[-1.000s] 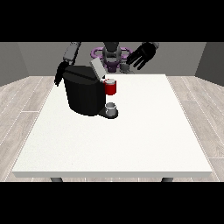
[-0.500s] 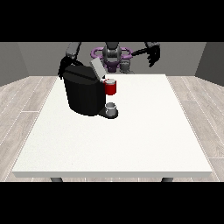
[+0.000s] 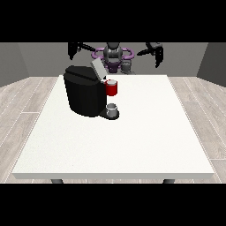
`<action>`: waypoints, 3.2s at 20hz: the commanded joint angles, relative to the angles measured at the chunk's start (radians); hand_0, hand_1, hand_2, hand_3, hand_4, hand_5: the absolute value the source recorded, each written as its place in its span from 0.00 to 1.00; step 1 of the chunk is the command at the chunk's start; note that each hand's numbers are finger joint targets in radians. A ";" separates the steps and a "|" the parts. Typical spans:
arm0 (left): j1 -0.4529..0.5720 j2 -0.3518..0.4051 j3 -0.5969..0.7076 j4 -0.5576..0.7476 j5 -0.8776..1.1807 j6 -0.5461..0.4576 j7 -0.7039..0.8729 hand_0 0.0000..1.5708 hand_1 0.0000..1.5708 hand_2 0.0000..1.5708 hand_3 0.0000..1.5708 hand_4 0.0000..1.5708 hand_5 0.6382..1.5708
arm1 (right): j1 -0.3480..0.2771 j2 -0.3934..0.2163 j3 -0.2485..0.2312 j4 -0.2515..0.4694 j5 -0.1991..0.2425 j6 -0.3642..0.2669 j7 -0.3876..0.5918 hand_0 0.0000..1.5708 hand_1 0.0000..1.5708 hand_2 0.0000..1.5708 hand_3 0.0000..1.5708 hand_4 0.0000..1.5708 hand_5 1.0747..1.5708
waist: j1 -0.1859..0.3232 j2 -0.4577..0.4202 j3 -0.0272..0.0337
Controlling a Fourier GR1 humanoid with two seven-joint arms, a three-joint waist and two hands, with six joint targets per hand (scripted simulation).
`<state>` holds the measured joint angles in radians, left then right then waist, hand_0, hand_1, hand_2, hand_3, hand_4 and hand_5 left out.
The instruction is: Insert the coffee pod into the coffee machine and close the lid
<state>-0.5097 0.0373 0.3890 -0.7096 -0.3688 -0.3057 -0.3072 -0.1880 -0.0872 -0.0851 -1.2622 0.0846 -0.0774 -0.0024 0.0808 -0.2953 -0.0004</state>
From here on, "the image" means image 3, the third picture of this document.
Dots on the black coffee machine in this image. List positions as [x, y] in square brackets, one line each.
[84, 94]

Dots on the small grey cup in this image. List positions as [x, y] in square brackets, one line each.
[112, 110]

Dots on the dark table leg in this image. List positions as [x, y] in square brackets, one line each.
[169, 181]
[57, 181]

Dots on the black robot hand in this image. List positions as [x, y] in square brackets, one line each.
[157, 50]
[74, 49]

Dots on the red pod holder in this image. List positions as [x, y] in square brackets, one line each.
[111, 88]

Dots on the grey robot trunk purple rings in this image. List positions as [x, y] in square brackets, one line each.
[112, 55]

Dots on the small grey coffee pod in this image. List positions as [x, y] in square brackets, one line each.
[126, 67]

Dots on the pale grey machine lid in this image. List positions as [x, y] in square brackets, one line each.
[98, 68]

